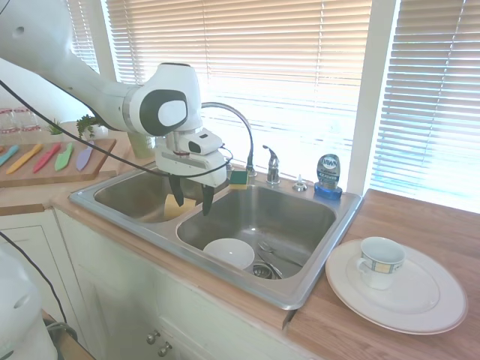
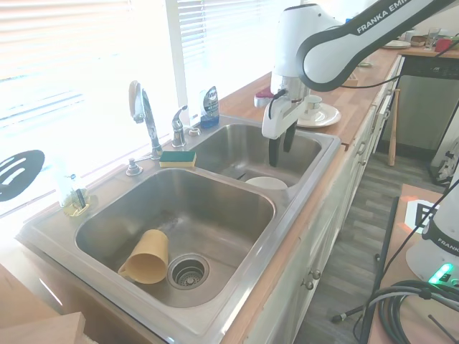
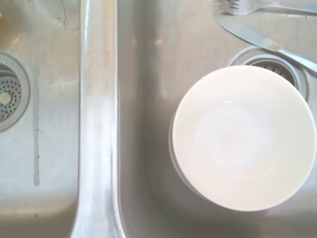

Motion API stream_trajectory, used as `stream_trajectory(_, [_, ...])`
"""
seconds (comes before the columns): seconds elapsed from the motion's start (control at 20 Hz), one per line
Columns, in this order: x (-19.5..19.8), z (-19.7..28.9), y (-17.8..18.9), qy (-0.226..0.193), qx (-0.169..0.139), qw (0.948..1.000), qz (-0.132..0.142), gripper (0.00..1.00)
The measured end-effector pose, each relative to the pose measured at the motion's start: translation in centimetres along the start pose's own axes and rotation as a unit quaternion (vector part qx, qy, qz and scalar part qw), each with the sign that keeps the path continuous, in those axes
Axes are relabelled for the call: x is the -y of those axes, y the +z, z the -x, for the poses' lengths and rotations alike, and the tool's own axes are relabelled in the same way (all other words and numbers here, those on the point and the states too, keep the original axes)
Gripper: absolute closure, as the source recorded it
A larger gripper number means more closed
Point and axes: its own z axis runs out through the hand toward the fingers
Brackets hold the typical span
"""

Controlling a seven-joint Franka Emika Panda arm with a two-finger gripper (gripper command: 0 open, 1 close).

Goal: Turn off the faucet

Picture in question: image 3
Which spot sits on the stainless steel double sink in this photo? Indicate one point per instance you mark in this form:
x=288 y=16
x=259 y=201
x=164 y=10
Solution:
x=99 y=124

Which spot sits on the white plate in sink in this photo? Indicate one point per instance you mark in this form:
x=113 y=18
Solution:
x=242 y=138

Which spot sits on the silver table knife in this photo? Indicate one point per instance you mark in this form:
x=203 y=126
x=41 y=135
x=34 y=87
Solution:
x=245 y=33

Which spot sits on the silver fork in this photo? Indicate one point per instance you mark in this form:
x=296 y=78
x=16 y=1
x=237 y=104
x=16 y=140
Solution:
x=235 y=7

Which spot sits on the perforated metal drain strainer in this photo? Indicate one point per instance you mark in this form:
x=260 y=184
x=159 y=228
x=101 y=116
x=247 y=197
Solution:
x=10 y=99

